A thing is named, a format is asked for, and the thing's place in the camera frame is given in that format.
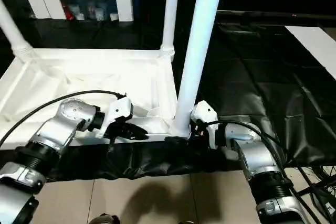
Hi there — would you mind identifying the white plastic table top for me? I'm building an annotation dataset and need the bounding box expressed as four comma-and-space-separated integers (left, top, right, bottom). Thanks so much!
0, 47, 191, 151

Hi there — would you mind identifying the white plastic table leg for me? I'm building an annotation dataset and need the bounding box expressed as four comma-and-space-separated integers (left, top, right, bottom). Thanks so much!
169, 0, 226, 137
0, 0, 35, 59
160, 0, 181, 61

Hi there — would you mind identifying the black work mat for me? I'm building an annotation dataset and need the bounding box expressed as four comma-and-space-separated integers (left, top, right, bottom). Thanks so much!
0, 17, 336, 182

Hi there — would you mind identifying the dark left robot foot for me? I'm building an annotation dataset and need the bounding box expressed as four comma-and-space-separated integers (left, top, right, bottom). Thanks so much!
88, 213, 120, 224

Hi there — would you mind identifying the red bottle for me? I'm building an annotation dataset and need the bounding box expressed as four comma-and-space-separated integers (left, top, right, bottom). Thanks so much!
62, 3, 72, 20

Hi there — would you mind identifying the white flat board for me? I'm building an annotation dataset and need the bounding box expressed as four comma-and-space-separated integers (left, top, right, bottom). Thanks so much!
285, 26, 336, 78

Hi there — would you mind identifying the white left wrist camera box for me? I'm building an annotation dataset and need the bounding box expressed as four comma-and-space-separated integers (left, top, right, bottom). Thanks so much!
98, 97, 134, 140

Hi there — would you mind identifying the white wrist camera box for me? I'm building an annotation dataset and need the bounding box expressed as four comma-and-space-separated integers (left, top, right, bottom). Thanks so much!
190, 101, 219, 149
98, 97, 134, 140

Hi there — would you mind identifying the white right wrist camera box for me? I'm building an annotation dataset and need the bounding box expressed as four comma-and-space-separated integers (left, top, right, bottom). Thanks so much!
190, 101, 219, 149

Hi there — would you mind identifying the black rail bar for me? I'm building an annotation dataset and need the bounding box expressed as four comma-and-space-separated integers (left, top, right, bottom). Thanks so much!
216, 10, 336, 25

